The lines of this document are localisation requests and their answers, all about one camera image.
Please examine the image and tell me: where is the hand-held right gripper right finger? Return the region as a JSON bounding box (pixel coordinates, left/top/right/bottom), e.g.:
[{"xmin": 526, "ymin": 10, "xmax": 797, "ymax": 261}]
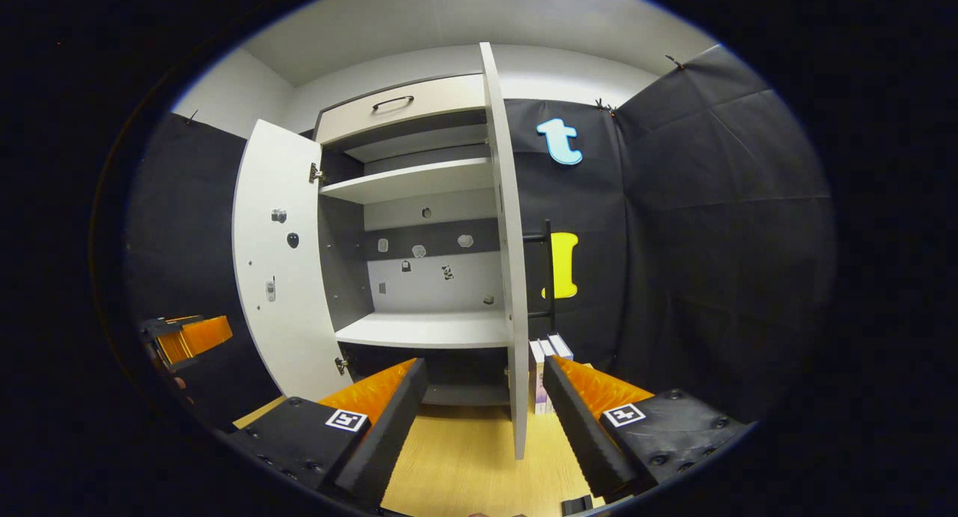
[{"xmin": 543, "ymin": 355, "xmax": 753, "ymax": 503}]

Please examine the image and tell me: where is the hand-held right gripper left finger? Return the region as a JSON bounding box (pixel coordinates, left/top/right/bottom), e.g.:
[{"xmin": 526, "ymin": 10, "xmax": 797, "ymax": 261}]
[{"xmin": 228, "ymin": 358, "xmax": 429, "ymax": 510}]

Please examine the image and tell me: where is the white double-door shoe cabinet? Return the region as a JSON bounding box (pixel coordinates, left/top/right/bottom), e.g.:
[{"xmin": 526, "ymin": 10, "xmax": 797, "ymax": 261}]
[{"xmin": 311, "ymin": 72, "xmax": 525, "ymax": 409}]

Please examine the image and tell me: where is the white cabinet door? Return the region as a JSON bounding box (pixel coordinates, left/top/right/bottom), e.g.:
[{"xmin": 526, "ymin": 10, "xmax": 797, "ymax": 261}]
[
  {"xmin": 231, "ymin": 118, "xmax": 353, "ymax": 402},
  {"xmin": 479, "ymin": 42, "xmax": 558, "ymax": 460}
]

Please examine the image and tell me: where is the white cabinet drawer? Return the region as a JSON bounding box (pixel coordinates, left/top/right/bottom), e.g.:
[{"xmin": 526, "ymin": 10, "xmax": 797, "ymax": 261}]
[{"xmin": 314, "ymin": 73, "xmax": 487, "ymax": 145}]

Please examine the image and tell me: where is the white printed box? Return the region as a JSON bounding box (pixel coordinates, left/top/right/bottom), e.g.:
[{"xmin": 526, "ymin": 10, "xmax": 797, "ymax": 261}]
[{"xmin": 528, "ymin": 331, "xmax": 576, "ymax": 415}]

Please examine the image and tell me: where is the black backdrop cloth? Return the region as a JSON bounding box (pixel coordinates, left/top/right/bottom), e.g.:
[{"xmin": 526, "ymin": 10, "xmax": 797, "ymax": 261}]
[{"xmin": 123, "ymin": 44, "xmax": 835, "ymax": 432}]

